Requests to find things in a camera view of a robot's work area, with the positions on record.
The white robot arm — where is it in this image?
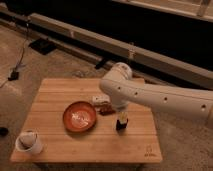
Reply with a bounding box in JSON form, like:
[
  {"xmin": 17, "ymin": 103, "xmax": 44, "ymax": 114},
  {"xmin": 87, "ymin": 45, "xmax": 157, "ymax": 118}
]
[{"xmin": 99, "ymin": 62, "xmax": 213, "ymax": 129}]

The orange bowl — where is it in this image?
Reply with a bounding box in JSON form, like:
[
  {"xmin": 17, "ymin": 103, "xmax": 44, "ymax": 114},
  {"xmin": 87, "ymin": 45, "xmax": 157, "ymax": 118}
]
[{"xmin": 63, "ymin": 101, "xmax": 97, "ymax": 133}]

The wooden table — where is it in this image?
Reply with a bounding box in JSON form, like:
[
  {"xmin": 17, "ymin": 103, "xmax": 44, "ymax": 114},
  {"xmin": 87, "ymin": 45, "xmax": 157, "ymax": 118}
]
[{"xmin": 11, "ymin": 78, "xmax": 162, "ymax": 164}]

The black bracket on rail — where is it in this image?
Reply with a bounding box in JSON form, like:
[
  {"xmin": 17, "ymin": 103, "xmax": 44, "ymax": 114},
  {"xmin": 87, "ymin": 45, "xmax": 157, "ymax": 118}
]
[{"xmin": 95, "ymin": 58, "xmax": 109, "ymax": 70}]

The black cable with plug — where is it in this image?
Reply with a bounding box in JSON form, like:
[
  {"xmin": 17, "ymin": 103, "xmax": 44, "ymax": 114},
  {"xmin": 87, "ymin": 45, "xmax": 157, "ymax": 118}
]
[{"xmin": 7, "ymin": 19, "xmax": 31, "ymax": 82}]

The dark object at left edge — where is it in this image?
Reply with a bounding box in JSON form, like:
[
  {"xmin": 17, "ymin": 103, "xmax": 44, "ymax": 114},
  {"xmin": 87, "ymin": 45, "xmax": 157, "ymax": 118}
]
[{"xmin": 0, "ymin": 127, "xmax": 9, "ymax": 136}]

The black eraser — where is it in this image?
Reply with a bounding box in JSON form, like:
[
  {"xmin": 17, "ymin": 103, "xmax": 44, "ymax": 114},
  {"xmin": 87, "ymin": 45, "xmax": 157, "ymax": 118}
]
[{"xmin": 116, "ymin": 120, "xmax": 128, "ymax": 131}]

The white cup with cloth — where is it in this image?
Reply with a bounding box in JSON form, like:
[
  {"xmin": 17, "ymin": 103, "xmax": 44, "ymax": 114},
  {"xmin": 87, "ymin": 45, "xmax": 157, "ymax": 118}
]
[{"xmin": 15, "ymin": 131, "xmax": 43, "ymax": 155}]

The black floor plate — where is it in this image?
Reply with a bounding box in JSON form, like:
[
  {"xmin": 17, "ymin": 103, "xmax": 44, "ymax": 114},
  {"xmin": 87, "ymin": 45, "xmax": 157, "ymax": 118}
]
[{"xmin": 29, "ymin": 38, "xmax": 56, "ymax": 55}]

